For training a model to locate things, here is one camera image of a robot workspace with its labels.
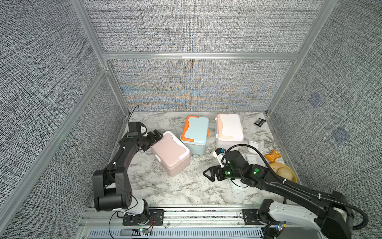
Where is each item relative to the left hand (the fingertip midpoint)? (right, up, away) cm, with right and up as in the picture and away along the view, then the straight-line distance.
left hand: (159, 136), depth 89 cm
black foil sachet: (+71, +9, +23) cm, 75 cm away
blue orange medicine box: (+21, +1, +1) cm, 21 cm away
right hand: (+27, -16, -14) cm, 34 cm away
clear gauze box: (+38, -20, -24) cm, 49 cm away
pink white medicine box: (+9, -8, -7) cm, 14 cm away
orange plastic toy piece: (+71, -13, +5) cm, 72 cm away
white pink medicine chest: (+42, +3, +2) cm, 42 cm away
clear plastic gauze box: (+59, -14, +7) cm, 61 cm away
